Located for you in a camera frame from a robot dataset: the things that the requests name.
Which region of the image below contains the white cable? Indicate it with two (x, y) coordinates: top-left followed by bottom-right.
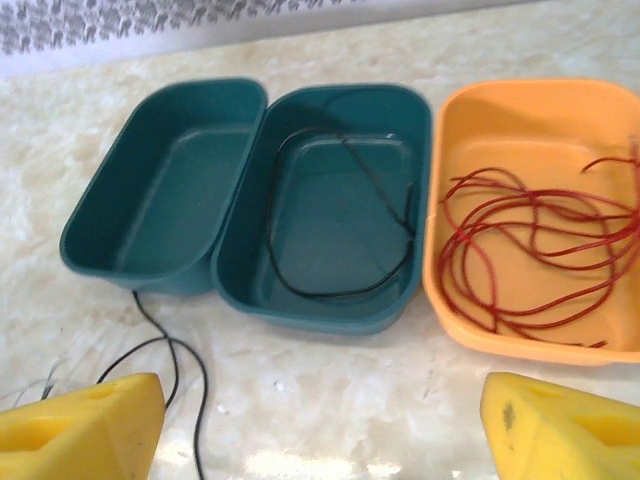
(0, 357), (69, 401)

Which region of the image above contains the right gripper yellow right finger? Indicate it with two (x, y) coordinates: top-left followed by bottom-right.
(479, 370), (640, 480)

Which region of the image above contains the teal plastic bin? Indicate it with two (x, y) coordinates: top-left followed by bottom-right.
(58, 75), (269, 296)
(210, 84), (434, 336)

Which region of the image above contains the orange plastic bin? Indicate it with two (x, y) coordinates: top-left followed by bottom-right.
(422, 77), (640, 367)

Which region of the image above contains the red cable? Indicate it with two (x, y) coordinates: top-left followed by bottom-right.
(439, 219), (640, 349)
(449, 144), (640, 331)
(438, 167), (636, 274)

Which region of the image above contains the black cable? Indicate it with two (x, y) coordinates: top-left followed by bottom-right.
(130, 292), (179, 401)
(97, 337), (211, 474)
(267, 127), (419, 301)

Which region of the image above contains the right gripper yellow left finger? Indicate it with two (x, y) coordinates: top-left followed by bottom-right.
(0, 372), (166, 480)

